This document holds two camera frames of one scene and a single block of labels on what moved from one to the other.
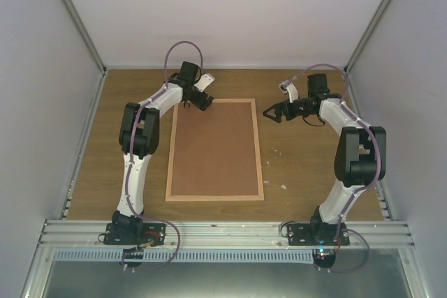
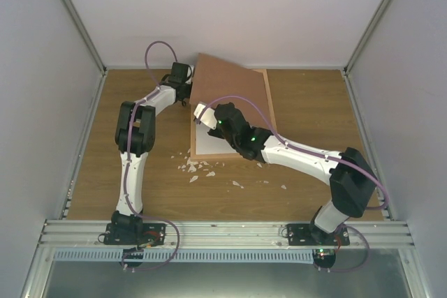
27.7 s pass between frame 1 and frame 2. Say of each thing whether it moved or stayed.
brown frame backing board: moved
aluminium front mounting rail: stayed
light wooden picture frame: moved
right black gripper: moved
